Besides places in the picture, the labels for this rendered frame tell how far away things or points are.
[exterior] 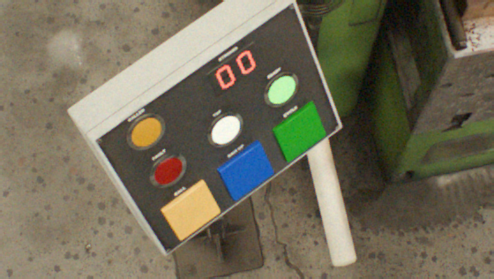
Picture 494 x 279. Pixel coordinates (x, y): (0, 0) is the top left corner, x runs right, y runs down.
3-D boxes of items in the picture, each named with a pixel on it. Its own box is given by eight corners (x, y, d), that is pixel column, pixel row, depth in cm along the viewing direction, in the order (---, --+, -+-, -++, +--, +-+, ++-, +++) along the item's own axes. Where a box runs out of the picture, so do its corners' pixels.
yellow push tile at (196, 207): (221, 212, 161) (205, 182, 156) (181, 241, 159) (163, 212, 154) (215, 205, 162) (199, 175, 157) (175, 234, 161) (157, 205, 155)
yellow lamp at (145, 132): (166, 144, 147) (163, 134, 143) (132, 150, 147) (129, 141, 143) (161, 122, 148) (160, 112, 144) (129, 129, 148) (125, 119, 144)
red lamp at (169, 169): (187, 181, 153) (185, 173, 149) (154, 187, 153) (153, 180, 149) (183, 161, 154) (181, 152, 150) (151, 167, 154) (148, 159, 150)
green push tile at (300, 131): (327, 135, 164) (314, 103, 159) (288, 163, 163) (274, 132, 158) (320, 128, 166) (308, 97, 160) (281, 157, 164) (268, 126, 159)
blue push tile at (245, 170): (275, 173, 163) (260, 142, 157) (235, 202, 161) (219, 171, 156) (268, 167, 164) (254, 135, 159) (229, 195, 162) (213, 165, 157)
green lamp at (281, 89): (298, 101, 157) (300, 91, 153) (267, 107, 156) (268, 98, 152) (294, 81, 158) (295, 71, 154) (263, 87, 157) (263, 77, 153)
